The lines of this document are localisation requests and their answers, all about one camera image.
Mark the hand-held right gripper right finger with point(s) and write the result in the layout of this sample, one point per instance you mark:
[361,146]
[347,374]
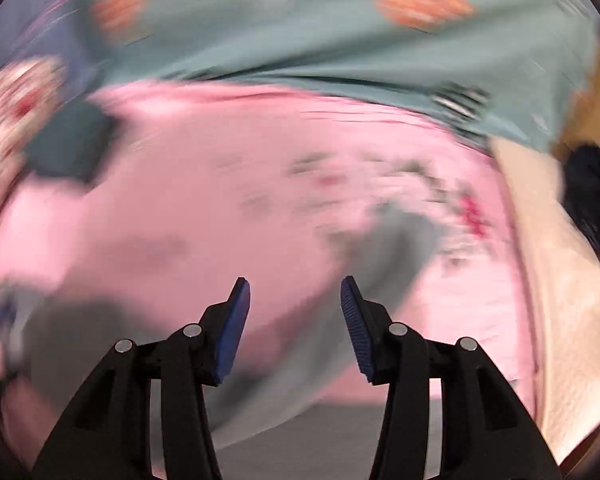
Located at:
[356,330]

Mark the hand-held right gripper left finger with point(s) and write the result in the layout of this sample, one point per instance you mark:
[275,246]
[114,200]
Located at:
[234,330]

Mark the grey pants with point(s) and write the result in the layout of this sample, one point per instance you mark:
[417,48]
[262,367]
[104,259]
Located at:
[300,435]

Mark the folded dark teal pants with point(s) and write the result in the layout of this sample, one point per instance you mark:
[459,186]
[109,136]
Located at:
[65,145]

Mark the pink floral bed sheet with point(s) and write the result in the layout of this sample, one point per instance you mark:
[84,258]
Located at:
[180,200]

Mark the cream quilted pillow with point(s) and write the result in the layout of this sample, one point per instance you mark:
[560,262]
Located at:
[570,335]

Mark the dark cloth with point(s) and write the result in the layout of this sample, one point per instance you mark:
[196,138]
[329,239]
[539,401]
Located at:
[595,195]

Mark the teal printed bed cover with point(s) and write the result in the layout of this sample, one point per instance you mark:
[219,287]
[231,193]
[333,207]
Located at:
[280,25]

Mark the red floral quilt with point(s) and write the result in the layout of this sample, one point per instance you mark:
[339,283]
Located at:
[10,100]

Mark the blue cloth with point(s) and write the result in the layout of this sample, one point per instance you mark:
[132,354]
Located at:
[45,35]

